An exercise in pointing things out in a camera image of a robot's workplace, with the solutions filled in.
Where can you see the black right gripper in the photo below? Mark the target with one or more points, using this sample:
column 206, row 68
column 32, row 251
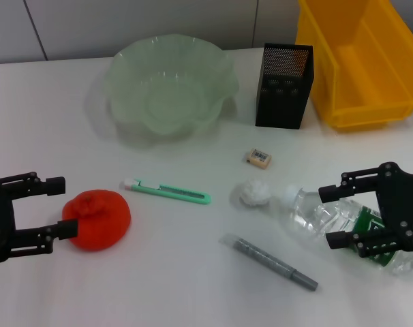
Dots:
column 402, row 204

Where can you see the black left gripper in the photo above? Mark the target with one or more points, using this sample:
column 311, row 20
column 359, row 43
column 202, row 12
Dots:
column 0, row 221

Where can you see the clear green-label water bottle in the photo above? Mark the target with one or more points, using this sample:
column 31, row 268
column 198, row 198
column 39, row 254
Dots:
column 332, row 218

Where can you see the red-orange toy orange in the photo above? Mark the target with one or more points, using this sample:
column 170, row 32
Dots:
column 101, row 221

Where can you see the white paper ball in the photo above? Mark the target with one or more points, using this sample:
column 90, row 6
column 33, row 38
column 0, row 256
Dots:
column 255, row 192

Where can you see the green utility knife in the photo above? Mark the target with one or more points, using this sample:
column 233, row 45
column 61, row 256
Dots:
column 172, row 195

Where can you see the grey marker pen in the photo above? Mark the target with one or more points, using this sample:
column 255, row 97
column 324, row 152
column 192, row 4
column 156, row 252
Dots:
column 268, row 261

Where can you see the beige eraser with barcode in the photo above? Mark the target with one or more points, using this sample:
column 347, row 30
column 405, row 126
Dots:
column 257, row 158

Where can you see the black mesh pen holder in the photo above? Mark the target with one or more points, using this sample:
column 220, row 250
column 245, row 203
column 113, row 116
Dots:
column 281, row 109

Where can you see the pale green glass fruit plate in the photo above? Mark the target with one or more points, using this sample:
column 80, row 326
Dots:
column 169, row 85

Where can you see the yellow plastic bin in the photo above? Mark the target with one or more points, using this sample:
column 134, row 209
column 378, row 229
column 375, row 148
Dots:
column 370, row 85

